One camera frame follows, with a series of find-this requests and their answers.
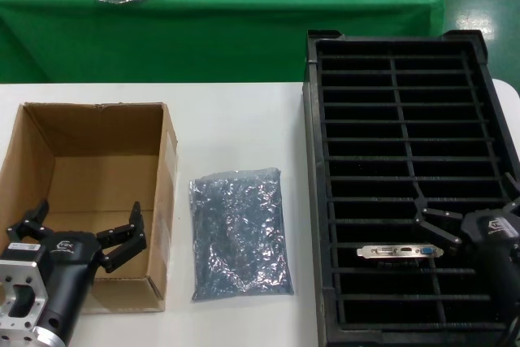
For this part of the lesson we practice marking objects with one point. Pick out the brown open cardboard box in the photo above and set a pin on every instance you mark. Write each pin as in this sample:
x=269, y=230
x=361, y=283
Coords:
x=101, y=184

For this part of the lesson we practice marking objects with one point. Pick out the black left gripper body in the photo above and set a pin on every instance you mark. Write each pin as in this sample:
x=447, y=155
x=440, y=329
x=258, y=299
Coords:
x=69, y=274

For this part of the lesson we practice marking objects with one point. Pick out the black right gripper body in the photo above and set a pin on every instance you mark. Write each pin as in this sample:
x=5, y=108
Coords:
x=499, y=249

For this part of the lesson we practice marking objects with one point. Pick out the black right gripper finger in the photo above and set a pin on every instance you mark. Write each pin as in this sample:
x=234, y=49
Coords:
x=440, y=237
x=515, y=194

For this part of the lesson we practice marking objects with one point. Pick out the black slotted plastic container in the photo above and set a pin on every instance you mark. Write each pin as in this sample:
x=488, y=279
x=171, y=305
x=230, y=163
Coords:
x=406, y=119

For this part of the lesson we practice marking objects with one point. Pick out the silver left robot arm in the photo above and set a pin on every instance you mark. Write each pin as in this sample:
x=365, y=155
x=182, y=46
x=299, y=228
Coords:
x=48, y=339

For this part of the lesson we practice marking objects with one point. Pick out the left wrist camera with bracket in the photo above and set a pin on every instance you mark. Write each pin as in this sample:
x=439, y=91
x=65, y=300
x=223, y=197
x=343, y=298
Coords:
x=20, y=294

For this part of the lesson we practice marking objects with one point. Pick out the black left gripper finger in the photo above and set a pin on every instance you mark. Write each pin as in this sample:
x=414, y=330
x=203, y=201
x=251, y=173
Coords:
x=36, y=231
x=126, y=245

